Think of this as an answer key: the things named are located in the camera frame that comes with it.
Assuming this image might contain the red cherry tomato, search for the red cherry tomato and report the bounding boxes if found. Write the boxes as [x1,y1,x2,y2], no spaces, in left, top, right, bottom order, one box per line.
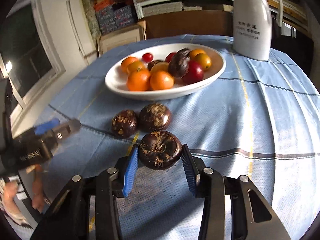
[142,53,153,63]

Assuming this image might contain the beige framed panel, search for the beige framed panel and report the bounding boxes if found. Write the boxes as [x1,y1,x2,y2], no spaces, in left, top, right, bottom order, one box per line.
[97,21,146,56]

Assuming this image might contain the dark water chestnut back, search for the dark water chestnut back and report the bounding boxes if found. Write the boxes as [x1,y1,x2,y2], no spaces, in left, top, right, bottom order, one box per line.
[168,51,190,78]

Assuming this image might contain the large yellow-orange persimmon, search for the large yellow-orange persimmon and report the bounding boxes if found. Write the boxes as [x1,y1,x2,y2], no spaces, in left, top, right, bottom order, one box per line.
[150,62,169,74]

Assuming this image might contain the orange tangerine front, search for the orange tangerine front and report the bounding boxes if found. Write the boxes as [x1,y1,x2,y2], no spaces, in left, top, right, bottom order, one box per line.
[127,61,145,74]

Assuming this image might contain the stack of patterned boxes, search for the stack of patterned boxes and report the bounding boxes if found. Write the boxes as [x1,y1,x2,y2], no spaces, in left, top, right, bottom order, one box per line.
[93,0,135,35]

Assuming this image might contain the brown wooden cabinet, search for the brown wooden cabinet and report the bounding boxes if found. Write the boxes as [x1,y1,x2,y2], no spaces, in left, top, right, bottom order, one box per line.
[143,10,233,39]

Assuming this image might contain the white oval plate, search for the white oval plate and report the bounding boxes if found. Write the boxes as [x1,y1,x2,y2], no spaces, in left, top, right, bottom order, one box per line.
[105,43,226,101]

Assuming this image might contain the orange kumquat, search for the orange kumquat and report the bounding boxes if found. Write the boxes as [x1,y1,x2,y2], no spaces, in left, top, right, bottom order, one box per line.
[189,49,206,60]
[194,53,212,72]

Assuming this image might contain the dark water chestnut front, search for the dark water chestnut front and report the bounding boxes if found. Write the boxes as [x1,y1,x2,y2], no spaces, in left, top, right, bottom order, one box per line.
[138,131,182,170]

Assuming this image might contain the window with white frame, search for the window with white frame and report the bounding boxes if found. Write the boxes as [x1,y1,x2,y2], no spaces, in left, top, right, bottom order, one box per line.
[1,0,65,128]

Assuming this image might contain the large orange tangerine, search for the large orange tangerine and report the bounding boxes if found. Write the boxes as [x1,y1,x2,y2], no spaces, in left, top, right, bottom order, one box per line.
[126,69,151,92]

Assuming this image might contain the orange kumquat top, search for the orange kumquat top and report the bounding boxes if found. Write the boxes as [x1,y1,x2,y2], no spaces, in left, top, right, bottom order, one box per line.
[189,49,206,60]

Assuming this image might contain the white thermos jug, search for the white thermos jug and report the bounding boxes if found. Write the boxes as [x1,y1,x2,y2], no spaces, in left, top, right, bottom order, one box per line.
[233,0,283,61]

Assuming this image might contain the small orange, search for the small orange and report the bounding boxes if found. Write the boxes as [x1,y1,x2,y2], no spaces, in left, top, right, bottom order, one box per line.
[150,71,175,90]

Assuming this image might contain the person's left hand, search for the person's left hand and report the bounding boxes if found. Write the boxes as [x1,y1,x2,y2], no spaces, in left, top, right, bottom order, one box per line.
[1,165,47,229]

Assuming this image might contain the dark water chestnut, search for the dark water chestnut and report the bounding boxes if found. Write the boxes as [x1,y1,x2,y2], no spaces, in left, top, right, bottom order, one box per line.
[168,51,190,78]
[138,103,172,131]
[177,48,190,57]
[138,131,182,170]
[147,60,163,71]
[111,109,138,138]

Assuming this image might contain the small red plum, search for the small red plum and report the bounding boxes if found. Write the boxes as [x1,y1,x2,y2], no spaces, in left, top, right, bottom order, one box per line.
[165,52,176,63]

